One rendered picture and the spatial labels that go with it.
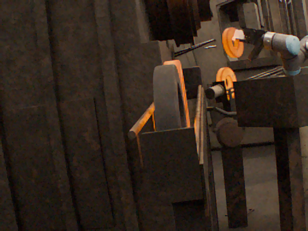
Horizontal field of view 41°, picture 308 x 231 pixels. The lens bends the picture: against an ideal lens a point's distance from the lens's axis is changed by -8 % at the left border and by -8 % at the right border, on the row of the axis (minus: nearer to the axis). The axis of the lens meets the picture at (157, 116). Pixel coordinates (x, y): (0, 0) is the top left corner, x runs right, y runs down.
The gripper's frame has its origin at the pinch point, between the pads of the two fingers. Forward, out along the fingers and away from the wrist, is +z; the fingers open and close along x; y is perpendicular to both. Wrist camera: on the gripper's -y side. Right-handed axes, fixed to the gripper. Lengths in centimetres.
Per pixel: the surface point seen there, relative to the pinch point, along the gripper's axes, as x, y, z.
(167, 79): 143, 2, -76
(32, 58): 117, -6, 2
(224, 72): 3.5, -17.6, 0.8
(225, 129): 24.7, -39.8, -16.2
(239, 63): -182, -35, 99
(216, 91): 15.5, -25.9, -2.8
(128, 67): 99, -7, -24
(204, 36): -177, -14, 141
